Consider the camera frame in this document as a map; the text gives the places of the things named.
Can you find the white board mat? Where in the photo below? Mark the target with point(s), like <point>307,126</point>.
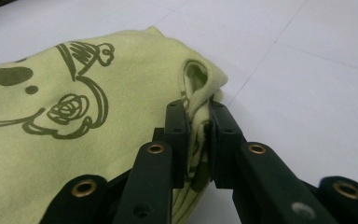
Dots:
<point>292,93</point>

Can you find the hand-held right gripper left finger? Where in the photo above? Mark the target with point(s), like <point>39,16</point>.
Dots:
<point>149,186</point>

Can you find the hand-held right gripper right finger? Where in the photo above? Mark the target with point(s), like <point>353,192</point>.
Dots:
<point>261,186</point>

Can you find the green printed baby romper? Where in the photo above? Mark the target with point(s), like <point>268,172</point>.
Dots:
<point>136,77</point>

